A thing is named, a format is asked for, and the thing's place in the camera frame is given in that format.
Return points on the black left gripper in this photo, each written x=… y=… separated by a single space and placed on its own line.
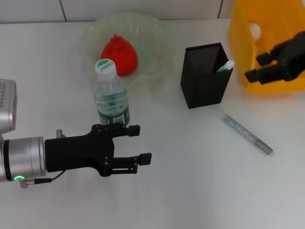
x=76 y=152

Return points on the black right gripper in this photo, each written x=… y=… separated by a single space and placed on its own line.
x=294 y=57

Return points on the white paper ball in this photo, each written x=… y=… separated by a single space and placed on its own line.
x=255 y=31

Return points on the green pen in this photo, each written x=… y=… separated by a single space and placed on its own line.
x=225 y=67

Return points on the clear green-label water bottle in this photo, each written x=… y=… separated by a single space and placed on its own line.
x=110 y=100

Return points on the red-orange toy orange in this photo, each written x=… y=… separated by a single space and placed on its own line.
x=121 y=57

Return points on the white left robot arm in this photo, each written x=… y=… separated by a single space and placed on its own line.
x=23 y=157

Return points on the black mesh pen holder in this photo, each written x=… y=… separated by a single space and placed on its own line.
x=202 y=90

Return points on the silver grey pen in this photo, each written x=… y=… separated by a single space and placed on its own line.
x=250 y=137

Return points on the translucent green fruit bowl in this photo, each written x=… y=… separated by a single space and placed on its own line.
x=152 y=38

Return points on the yellow plastic bin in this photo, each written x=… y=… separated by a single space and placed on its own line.
x=243 y=43

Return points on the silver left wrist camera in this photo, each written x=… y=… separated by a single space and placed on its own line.
x=7 y=107

